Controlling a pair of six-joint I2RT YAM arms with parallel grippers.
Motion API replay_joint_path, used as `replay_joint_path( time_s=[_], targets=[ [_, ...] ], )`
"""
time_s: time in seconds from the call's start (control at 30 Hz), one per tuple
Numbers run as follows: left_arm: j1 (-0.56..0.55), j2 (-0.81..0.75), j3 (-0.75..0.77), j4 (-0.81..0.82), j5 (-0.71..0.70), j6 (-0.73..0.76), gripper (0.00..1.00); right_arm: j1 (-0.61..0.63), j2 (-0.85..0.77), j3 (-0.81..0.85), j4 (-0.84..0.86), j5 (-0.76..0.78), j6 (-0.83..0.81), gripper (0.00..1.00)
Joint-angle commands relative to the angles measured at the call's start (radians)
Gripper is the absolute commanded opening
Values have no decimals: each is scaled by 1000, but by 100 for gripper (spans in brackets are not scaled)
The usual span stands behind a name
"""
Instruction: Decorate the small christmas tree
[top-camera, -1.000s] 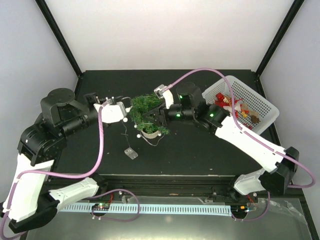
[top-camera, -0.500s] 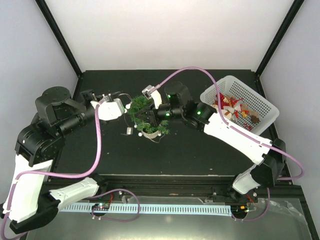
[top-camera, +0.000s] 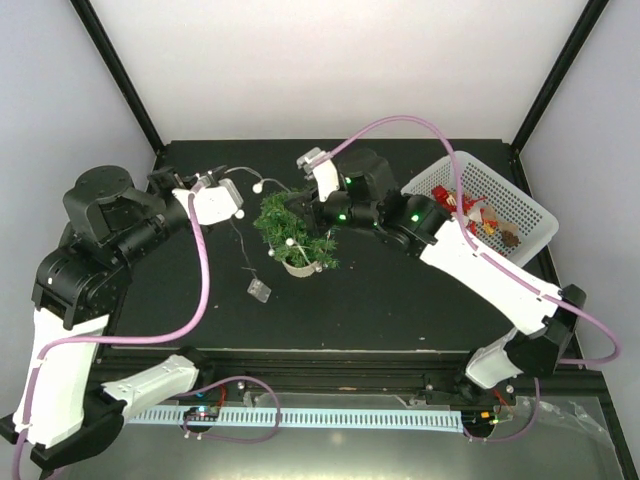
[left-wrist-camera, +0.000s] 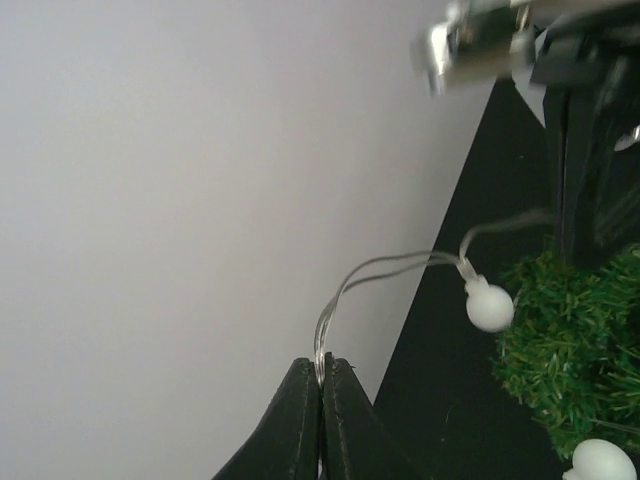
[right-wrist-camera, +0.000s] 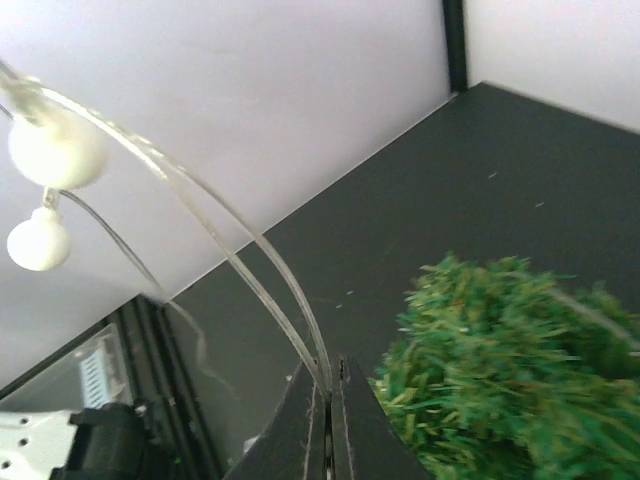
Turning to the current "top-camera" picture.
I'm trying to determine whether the black frame post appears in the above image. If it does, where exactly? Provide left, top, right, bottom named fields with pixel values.
left=511, top=0, right=610, bottom=154
left=70, top=0, right=165, bottom=153

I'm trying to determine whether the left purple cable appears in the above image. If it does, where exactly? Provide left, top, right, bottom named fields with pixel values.
left=10, top=177, right=282, bottom=480

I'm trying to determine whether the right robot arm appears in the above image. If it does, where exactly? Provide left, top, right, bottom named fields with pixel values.
left=285, top=148, right=586, bottom=403

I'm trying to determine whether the light blue slotted cable duct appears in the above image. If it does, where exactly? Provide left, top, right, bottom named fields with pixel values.
left=129, top=405, right=463, bottom=433

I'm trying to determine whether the left black frame post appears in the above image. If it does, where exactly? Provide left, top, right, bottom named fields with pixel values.
left=70, top=0, right=165, bottom=153

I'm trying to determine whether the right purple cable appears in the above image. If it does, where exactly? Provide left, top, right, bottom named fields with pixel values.
left=319, top=114, right=622, bottom=444

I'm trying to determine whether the brown pine cone ornament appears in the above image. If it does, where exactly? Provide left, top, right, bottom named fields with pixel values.
left=501, top=230, right=520, bottom=248

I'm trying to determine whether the white bulb light string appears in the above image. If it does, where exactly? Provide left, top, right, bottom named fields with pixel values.
left=197, top=164, right=341, bottom=304

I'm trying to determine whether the white perforated plastic basket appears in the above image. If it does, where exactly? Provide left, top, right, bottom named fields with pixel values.
left=399, top=149, right=560, bottom=269

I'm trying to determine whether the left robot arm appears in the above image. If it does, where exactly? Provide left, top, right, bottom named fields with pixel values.
left=1, top=165, right=243, bottom=479

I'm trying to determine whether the small green christmas tree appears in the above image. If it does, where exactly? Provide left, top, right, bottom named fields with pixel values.
left=253, top=191, right=339, bottom=279

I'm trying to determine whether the right black frame post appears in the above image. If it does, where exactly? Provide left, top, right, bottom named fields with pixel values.
left=511, top=0, right=610, bottom=154

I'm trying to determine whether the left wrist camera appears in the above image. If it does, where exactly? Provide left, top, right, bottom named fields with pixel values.
left=172, top=178, right=245, bottom=226

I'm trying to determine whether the small circuit board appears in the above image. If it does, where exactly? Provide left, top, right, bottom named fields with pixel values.
left=183, top=406, right=219, bottom=422

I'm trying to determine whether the purple cable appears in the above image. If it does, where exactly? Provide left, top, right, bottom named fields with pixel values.
left=10, top=177, right=282, bottom=480
left=319, top=114, right=622, bottom=444

